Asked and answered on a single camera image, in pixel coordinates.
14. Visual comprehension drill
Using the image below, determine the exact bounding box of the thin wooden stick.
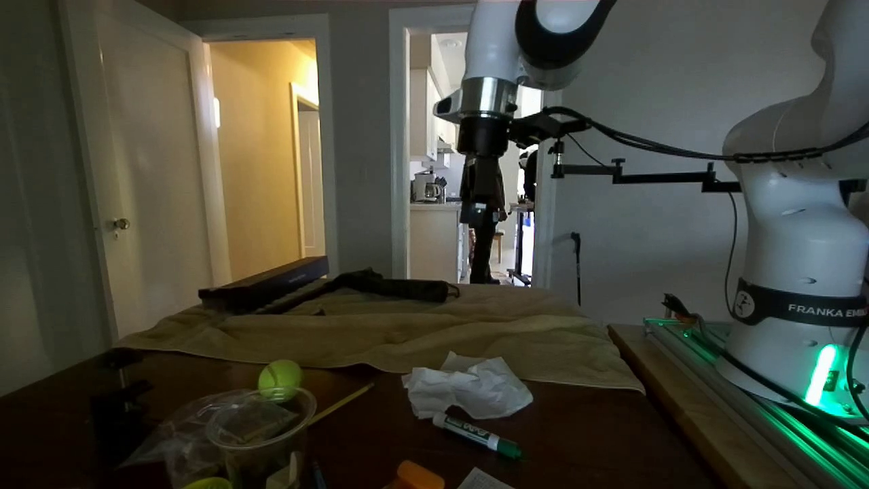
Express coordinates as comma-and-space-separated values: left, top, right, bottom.
302, 379, 379, 428

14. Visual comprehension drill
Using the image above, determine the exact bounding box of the small white card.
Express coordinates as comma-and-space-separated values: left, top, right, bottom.
457, 465, 513, 489

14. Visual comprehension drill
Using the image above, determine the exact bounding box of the clear plastic cup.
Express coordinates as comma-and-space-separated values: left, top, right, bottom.
201, 389, 320, 489

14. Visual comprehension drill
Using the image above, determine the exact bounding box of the white room door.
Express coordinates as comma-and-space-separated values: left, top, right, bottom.
57, 0, 235, 347

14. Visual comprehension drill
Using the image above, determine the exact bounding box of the thin black hanging cable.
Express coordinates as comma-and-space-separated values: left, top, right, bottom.
569, 231, 588, 310

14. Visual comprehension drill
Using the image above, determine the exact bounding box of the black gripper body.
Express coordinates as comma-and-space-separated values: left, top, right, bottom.
457, 117, 510, 228

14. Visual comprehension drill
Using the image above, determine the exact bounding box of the yellow-green tennis ball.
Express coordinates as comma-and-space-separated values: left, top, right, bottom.
256, 355, 307, 404

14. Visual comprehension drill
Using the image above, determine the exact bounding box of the black base cable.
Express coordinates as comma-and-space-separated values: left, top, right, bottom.
660, 291, 869, 428

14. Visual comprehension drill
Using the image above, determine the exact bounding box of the black keyboard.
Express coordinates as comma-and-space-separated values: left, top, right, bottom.
197, 256, 332, 318

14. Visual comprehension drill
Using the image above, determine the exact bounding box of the wooden base board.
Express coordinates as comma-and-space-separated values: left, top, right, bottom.
607, 322, 869, 489

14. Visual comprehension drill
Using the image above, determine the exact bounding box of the white kitchen counter cabinet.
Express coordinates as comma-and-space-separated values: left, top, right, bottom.
407, 197, 467, 283

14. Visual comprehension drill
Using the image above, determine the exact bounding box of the clear plastic bag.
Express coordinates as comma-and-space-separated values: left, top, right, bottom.
119, 389, 304, 489

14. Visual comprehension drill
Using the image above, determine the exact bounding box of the white upper kitchen cabinet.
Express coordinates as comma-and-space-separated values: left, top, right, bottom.
407, 64, 457, 162

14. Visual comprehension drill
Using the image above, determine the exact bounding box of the orange block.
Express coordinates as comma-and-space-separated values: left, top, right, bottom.
392, 457, 449, 489

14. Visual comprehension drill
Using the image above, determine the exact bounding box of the white crumpled tissue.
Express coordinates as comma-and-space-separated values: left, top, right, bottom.
400, 351, 537, 423

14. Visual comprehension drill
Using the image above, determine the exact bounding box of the silver kitchen appliance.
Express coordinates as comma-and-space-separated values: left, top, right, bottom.
411, 169, 450, 205

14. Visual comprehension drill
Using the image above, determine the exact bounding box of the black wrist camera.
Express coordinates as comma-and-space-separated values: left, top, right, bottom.
508, 105, 570, 147

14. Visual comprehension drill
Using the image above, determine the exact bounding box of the aluminium rail with green light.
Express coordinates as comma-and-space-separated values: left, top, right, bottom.
645, 314, 869, 489

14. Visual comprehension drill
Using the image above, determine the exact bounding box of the beige towel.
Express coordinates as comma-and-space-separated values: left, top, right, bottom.
119, 283, 647, 397

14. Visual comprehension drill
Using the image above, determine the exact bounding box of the white marker with green cap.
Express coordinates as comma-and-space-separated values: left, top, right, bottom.
429, 409, 524, 462

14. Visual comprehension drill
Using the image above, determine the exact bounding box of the white hallway door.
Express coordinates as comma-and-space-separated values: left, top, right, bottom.
290, 83, 328, 261

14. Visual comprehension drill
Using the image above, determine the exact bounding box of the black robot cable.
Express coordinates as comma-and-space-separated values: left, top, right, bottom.
537, 103, 869, 165

